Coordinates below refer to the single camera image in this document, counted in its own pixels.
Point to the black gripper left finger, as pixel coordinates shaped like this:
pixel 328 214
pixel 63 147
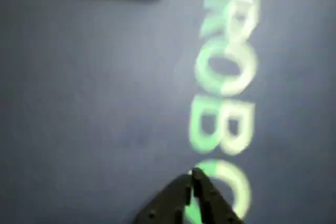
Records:
pixel 168 203

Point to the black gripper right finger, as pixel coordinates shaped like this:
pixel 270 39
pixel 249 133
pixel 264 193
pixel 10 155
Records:
pixel 215 205

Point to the dark mat with WOWROBO print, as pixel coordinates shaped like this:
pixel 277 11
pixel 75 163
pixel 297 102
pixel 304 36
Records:
pixel 78 90

